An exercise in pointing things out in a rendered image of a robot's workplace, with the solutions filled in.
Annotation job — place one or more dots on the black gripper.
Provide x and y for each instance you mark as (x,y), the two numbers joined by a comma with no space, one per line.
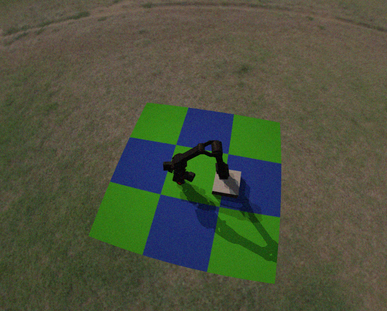
(189,176)

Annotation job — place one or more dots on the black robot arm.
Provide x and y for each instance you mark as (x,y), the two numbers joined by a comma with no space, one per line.
(179,161)

